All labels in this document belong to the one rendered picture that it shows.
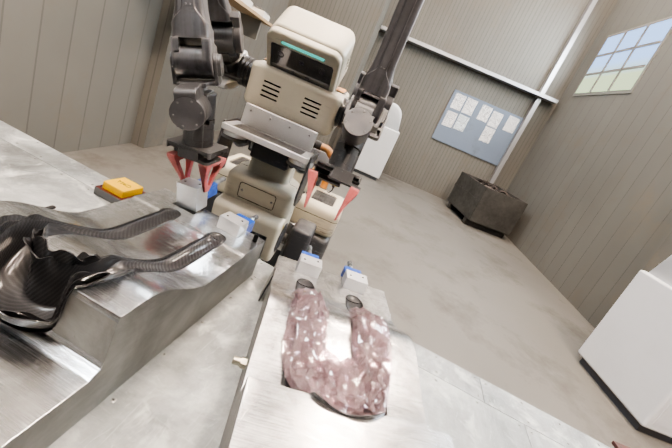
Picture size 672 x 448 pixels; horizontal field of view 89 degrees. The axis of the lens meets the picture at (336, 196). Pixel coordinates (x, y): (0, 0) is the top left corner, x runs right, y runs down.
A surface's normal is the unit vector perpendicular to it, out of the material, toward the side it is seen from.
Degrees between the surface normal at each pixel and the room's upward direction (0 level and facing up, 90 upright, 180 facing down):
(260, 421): 0
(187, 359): 0
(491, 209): 90
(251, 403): 0
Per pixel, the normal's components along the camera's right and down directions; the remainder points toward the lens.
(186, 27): 0.14, 0.17
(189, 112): 0.13, 0.43
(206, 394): 0.38, -0.88
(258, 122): -0.13, 0.25
